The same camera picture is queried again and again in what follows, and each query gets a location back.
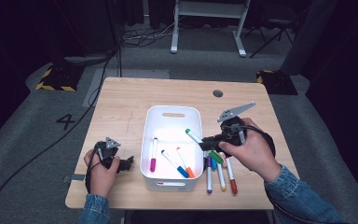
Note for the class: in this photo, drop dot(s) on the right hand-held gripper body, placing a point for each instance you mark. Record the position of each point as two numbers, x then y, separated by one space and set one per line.
231 132

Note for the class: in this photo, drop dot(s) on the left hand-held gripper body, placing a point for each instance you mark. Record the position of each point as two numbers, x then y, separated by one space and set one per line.
108 154

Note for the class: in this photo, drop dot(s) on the green marker pen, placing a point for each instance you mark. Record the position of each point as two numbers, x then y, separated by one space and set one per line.
216 157

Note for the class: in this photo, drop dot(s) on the black marker pen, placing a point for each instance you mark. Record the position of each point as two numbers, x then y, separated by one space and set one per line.
204 161

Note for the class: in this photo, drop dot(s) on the peach marker pen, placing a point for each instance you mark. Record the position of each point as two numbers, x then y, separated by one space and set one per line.
224 162

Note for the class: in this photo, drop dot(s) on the magenta marker pen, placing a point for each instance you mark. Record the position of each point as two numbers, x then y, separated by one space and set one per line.
153 164

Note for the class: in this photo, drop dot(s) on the purple marker pen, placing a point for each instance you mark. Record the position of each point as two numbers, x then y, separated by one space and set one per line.
209 174

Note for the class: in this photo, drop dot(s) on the orange marker pen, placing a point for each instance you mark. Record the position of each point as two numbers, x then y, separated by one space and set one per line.
190 172

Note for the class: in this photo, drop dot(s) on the yellow marker pen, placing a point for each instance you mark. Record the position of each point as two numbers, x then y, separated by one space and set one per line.
221 177

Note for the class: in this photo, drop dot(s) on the white plastic bin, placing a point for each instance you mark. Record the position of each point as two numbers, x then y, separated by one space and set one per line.
167 130

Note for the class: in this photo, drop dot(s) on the brown marker pen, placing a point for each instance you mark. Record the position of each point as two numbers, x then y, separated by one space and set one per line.
233 186

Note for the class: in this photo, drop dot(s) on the person's left hand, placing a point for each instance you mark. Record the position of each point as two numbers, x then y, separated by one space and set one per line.
101 180

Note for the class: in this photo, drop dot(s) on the person's right hand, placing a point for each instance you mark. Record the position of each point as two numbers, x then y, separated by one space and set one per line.
254 152

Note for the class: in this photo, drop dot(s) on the grey round table grommet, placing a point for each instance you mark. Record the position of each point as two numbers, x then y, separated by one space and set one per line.
217 93

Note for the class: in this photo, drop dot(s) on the grey tape strip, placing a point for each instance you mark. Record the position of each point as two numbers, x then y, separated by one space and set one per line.
74 178

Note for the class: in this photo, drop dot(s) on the yellow black striped stand base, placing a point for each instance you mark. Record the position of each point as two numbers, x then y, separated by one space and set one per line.
59 77
276 84

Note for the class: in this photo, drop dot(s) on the grey floor plate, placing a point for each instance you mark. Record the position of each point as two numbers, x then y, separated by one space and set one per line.
130 73

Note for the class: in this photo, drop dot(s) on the grey flat stand foot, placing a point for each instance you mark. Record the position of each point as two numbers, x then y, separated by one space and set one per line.
84 59

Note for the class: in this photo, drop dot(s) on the black folding stand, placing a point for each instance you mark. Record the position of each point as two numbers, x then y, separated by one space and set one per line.
275 22

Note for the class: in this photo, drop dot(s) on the grey padded column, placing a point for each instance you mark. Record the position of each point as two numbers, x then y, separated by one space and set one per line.
307 37

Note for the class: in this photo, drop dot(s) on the white metal desk frame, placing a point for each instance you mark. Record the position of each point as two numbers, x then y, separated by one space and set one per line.
209 9

